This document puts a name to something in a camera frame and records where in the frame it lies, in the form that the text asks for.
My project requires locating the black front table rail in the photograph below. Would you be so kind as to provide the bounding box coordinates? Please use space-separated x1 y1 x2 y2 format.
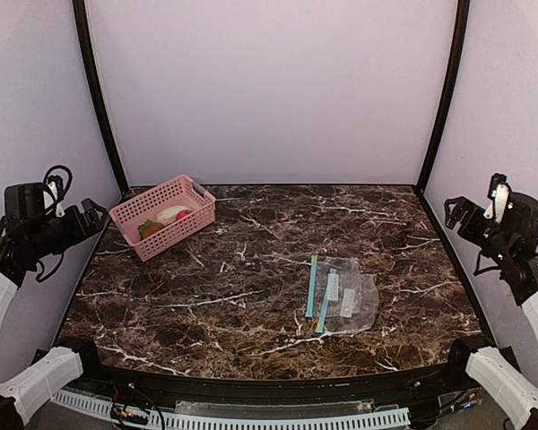
57 337 477 411

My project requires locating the red toy fruit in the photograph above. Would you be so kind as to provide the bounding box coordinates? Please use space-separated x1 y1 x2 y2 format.
176 210 192 221

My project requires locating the zip bag with blue zipper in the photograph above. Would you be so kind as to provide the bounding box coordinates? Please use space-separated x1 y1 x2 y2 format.
305 255 318 319

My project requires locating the black frame post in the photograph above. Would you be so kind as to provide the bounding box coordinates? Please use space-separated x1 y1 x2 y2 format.
416 0 471 195
72 0 130 196

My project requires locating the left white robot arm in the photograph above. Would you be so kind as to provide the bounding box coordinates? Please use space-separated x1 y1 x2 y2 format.
0 198 108 429

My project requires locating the left black frame post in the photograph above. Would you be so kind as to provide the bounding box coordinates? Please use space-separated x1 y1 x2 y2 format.
72 0 130 196

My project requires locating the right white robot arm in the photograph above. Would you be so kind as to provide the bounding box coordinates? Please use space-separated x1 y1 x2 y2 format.
445 192 538 429

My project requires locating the white toy bun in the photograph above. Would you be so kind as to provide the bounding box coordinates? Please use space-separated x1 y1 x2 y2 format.
155 205 190 226

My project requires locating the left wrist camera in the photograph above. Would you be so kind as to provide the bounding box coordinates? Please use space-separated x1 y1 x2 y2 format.
4 182 56 221

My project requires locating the white slotted cable duct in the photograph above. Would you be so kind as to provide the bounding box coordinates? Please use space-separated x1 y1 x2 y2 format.
52 389 411 429

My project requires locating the pink perforated plastic basket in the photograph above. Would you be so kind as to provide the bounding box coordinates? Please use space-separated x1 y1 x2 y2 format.
109 175 216 262

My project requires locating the right black frame post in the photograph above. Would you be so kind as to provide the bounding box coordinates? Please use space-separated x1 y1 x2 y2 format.
416 0 471 195

